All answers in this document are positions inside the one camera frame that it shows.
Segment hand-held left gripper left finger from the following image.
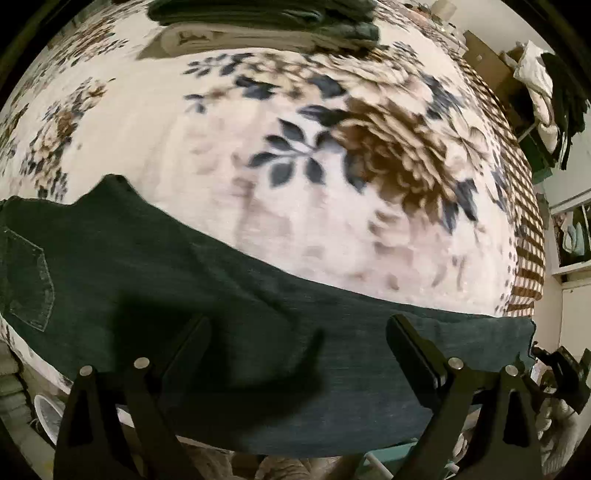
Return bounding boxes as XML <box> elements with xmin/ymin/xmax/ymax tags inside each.
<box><xmin>53</xmin><ymin>316</ymin><xmax>213</xmax><ymax>480</ymax></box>

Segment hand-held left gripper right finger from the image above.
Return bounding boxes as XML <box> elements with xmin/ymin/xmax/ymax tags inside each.
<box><xmin>386</xmin><ymin>314</ymin><xmax>546</xmax><ymax>480</ymax></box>

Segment dark denim pants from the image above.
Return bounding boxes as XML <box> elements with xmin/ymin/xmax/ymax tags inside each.
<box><xmin>0</xmin><ymin>174</ymin><xmax>536</xmax><ymax>459</ymax></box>

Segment white shelf unit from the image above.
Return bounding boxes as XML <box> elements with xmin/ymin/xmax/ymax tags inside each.
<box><xmin>542</xmin><ymin>175</ymin><xmax>591</xmax><ymax>287</ymax></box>

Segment checkered bed sheet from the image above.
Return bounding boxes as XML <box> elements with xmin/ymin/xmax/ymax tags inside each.
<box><xmin>406</xmin><ymin>9</ymin><xmax>548</xmax><ymax>319</ymax></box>

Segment floral printed blanket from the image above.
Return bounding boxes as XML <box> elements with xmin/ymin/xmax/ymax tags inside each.
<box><xmin>0</xmin><ymin>0</ymin><xmax>520</xmax><ymax>388</ymax></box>

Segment pile of hanging clothes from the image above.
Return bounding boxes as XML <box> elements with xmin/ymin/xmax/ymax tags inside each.
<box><xmin>512</xmin><ymin>41</ymin><xmax>587</xmax><ymax>171</ymax></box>

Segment stack of folded clothes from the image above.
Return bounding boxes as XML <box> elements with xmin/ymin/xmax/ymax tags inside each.
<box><xmin>137</xmin><ymin>0</ymin><xmax>382</xmax><ymax>60</ymax></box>

